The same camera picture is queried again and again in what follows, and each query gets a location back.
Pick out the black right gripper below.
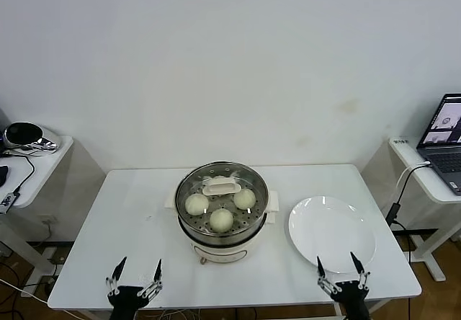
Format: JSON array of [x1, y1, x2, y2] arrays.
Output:
[[315, 250, 372, 320]]

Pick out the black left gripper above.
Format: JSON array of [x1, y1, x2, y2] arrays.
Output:
[[105, 257, 164, 320]]

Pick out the white steamed baozi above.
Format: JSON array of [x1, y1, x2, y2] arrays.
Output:
[[208, 208, 234, 234], [233, 189, 257, 211], [184, 192, 210, 215]]

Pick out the glass lid with cream handle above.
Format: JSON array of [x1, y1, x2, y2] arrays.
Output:
[[175, 161, 269, 235]]

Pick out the stainless steel steamer basket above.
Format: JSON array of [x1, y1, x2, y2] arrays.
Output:
[[164, 160, 280, 246]]

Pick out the white round plate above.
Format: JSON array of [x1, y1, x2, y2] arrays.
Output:
[[287, 195, 377, 273]]

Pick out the cream electric cooking pot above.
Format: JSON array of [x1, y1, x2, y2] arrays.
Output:
[[176, 210, 277, 265]]

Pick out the white side table with laptop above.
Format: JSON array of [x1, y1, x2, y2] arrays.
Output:
[[361, 135, 461, 282]]

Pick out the white side table with appliance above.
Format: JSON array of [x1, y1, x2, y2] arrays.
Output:
[[0, 135, 106, 281]]

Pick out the grey open laptop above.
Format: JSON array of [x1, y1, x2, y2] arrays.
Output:
[[416, 92, 461, 195]]

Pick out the small labelled black device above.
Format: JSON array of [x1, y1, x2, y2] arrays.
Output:
[[0, 191, 19, 215]]

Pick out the black power adapter cable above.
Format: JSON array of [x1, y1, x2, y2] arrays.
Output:
[[385, 162, 431, 231]]

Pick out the white laptop cable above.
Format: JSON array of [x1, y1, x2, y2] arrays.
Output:
[[395, 159, 431, 202]]

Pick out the thin black cable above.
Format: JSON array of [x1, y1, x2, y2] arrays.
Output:
[[0, 153, 36, 195]]

